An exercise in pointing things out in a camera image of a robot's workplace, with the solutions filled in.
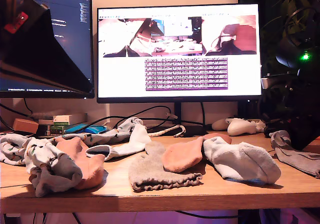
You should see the grey frilly cuff sock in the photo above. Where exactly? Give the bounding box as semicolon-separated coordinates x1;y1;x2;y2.
128;141;203;193
269;130;320;179

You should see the pink sock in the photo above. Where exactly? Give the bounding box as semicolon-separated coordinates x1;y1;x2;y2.
161;132;233;174
54;136;105;191

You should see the black flat device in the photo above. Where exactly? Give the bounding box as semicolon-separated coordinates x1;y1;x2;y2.
263;123;290;138

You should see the white patterned item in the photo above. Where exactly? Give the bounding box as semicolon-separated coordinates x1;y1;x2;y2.
254;119;266;133

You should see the monitor with dark code screen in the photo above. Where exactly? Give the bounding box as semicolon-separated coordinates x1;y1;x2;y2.
0;0;95;100

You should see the white and green box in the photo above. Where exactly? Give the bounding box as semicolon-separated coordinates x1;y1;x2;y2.
52;114;73;127

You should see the dark green box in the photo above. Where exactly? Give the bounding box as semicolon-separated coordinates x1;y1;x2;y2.
37;123;66;137

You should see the white game controller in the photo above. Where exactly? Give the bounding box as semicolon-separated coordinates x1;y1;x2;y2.
226;118;258;137

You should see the blue plastic pack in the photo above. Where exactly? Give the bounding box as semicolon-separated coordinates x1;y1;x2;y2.
64;123;108;135

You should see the monitor with bright white screen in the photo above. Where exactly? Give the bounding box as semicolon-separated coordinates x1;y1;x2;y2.
96;3;263;104

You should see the cream rounded device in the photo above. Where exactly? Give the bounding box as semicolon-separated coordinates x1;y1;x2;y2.
211;118;230;132

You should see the green leafy houseplant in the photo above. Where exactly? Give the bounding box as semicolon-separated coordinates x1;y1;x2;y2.
259;0;320;125

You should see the black monitor stand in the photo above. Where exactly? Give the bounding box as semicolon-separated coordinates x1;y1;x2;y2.
147;102;210;138

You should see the black desk cable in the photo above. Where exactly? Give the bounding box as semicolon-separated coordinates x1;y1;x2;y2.
199;102;207;127
174;210;240;220
84;105;173;131
0;98;35;132

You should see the arm grey camera box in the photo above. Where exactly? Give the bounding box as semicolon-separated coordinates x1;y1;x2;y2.
260;75;275;90

